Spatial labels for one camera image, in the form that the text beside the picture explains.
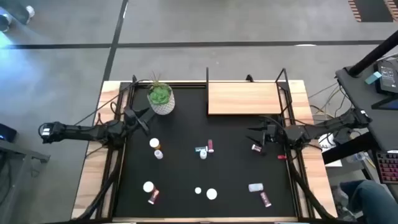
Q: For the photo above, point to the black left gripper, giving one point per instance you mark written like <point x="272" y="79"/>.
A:
<point x="133" y="117"/>

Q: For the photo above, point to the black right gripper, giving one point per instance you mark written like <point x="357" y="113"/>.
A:
<point x="273" y="133"/>

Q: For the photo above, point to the small orange pill bottle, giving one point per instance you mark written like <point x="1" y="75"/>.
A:
<point x="154" y="142"/>

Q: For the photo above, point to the pink bottle white cap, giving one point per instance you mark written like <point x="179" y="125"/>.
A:
<point x="210" y="145"/>

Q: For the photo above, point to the blue bottle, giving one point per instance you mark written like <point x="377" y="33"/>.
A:
<point x="200" y="149"/>

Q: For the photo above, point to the white capped bottle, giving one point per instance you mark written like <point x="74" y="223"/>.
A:
<point x="148" y="186"/>

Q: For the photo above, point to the blue vial red pills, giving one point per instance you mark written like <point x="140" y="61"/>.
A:
<point x="198" y="190"/>

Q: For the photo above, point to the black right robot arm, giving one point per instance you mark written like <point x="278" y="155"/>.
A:
<point x="314" y="130"/>

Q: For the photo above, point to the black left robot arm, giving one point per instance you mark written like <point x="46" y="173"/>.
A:
<point x="81" y="133"/>

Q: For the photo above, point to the white geometric plant pot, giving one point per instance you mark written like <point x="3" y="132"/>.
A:
<point x="164" y="109"/>

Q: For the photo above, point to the green succulent plant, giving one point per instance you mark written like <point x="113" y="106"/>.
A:
<point x="159" y="95"/>

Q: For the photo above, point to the red clip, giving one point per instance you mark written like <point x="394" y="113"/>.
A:
<point x="281" y="157"/>

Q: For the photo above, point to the black table mat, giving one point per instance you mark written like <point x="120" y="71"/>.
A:
<point x="186" y="174"/>

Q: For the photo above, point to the white paper sheet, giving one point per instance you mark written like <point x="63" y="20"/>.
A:
<point x="329" y="155"/>

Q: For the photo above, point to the large orange pill bottle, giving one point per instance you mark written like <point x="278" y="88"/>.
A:
<point x="211" y="193"/>

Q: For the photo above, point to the clear water bottle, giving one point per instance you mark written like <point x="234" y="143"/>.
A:
<point x="357" y="157"/>

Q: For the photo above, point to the black side desk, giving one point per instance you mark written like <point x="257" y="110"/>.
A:
<point x="382" y="124"/>

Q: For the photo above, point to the teal box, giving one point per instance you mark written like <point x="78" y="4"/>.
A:
<point x="373" y="78"/>

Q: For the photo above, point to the grey side desk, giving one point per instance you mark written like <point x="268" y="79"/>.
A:
<point x="18" y="151"/>

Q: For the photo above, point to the person's leg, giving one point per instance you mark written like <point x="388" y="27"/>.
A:
<point x="373" y="199"/>

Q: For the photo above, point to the black device blue light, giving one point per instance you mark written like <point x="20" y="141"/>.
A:
<point x="7" y="132"/>

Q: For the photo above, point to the black pole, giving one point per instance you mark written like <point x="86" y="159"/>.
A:
<point x="373" y="54"/>

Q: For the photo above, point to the grey white object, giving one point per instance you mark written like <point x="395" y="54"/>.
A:
<point x="12" y="17"/>

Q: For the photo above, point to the striped floor mat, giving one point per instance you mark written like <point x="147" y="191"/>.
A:
<point x="370" y="9"/>

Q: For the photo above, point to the wooden shelf black frame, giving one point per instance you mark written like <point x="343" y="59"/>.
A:
<point x="244" y="98"/>

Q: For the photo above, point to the black metal rig frame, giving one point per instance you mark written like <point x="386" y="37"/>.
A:
<point x="298" y="193"/>

